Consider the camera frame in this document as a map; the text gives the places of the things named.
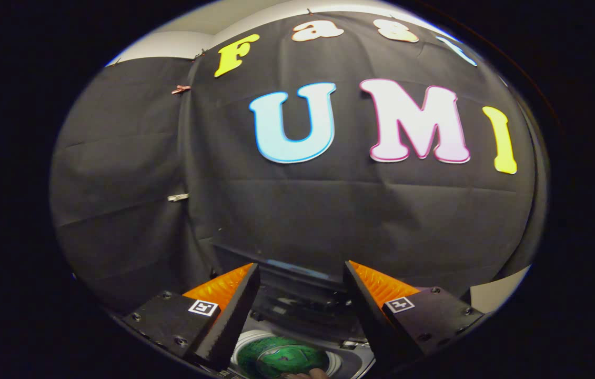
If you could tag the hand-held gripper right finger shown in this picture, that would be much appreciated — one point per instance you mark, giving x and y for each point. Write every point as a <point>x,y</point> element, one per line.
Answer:
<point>368,310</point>

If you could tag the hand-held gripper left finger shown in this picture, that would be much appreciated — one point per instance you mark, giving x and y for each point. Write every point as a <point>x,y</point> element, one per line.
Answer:
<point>234,313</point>

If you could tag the green polo shirt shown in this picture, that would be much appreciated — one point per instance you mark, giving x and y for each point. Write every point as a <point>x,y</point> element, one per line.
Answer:
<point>281,358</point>

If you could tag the black backdrop cloth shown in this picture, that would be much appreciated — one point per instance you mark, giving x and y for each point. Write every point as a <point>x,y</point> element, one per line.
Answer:
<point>329,210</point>

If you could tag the small white clip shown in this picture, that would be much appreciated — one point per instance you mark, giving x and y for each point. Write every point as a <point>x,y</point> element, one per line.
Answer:
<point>178,197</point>

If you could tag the small pink clip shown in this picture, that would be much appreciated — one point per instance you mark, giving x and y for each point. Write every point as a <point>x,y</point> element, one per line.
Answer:
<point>181,89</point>

